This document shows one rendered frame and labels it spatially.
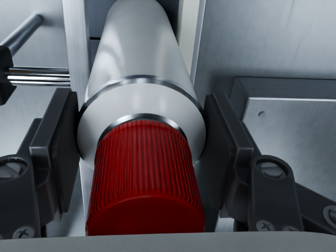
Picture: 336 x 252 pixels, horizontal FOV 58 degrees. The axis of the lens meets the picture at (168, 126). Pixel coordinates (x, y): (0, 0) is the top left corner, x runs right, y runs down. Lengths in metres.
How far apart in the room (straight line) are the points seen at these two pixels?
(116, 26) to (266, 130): 0.22
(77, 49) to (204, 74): 0.19
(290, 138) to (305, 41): 0.11
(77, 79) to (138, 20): 0.05
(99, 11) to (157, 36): 0.11
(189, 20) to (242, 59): 0.13
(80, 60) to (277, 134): 0.23
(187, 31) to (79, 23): 0.09
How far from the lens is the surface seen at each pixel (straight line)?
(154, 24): 0.18
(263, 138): 0.35
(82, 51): 0.19
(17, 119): 0.39
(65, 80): 0.20
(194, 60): 0.28
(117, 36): 0.16
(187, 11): 0.23
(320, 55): 0.39
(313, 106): 0.35
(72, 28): 0.18
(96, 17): 0.27
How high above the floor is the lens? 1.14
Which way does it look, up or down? 56 degrees down
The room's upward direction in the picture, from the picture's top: 170 degrees clockwise
